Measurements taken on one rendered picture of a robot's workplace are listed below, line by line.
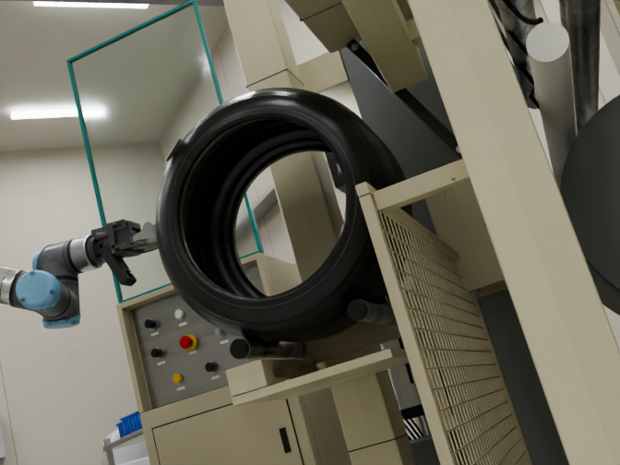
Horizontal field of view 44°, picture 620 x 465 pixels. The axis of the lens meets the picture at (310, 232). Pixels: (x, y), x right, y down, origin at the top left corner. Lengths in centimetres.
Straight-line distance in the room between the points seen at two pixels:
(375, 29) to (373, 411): 93
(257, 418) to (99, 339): 891
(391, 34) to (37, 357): 962
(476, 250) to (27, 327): 965
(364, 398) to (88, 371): 931
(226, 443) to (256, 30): 124
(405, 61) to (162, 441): 141
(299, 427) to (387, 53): 114
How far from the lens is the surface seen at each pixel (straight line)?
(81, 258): 200
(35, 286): 188
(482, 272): 187
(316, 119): 168
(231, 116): 177
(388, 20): 182
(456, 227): 189
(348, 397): 200
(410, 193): 110
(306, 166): 210
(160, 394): 264
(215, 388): 254
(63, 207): 1178
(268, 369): 170
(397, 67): 193
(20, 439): 1091
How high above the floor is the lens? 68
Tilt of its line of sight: 14 degrees up
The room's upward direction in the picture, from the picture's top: 16 degrees counter-clockwise
